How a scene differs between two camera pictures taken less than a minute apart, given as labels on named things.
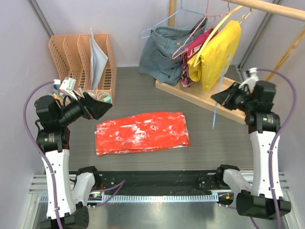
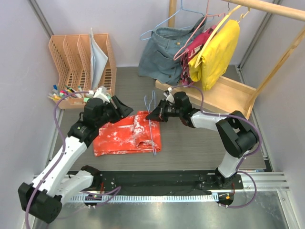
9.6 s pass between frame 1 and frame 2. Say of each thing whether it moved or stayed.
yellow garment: stayed
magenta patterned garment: stayed
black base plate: stayed
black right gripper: moved
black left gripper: moved
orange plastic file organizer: stayed
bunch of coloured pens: stayed
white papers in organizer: stayed
